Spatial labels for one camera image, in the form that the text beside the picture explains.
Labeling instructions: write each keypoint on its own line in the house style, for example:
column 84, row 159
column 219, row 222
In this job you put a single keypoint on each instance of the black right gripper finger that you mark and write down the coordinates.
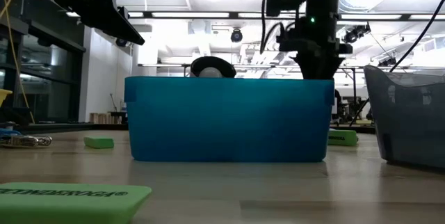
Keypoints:
column 319, row 67

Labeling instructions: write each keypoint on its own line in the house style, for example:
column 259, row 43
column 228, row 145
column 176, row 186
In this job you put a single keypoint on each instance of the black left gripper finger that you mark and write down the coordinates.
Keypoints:
column 114, row 22

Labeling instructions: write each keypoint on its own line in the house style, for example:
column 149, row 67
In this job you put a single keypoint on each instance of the green Ticonderoga eraser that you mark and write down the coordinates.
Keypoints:
column 344, row 138
column 69, row 206
column 99, row 143

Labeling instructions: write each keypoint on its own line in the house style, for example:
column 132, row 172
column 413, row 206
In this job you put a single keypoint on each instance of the metal clip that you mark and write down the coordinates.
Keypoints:
column 24, row 141

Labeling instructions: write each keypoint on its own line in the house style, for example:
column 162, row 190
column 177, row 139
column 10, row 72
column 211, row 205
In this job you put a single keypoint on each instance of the black ceiling spotlight cluster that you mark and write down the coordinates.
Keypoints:
column 356, row 32

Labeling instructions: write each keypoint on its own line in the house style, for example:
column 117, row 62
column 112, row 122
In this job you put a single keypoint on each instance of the person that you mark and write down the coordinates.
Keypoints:
column 338, row 100

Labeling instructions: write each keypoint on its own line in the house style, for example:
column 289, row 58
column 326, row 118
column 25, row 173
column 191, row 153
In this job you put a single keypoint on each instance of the long ceiling light bar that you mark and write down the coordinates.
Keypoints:
column 191, row 14

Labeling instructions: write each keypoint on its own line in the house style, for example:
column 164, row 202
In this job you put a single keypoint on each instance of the stack of wooden blocks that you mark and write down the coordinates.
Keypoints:
column 104, row 118

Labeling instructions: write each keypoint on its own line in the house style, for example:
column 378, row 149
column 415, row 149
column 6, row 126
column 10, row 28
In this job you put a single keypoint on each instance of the white spot lamp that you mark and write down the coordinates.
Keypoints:
column 212, row 64

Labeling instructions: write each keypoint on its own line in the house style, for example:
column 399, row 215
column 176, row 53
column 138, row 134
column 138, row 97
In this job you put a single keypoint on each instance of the grey translucent plastic bin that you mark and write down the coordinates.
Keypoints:
column 410, row 123

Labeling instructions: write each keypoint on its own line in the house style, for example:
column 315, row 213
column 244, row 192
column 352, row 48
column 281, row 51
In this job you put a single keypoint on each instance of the blue plastic bin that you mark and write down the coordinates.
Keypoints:
column 226, row 119

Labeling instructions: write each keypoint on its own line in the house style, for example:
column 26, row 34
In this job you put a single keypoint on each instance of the black table edge rail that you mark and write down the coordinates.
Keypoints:
column 69, row 127

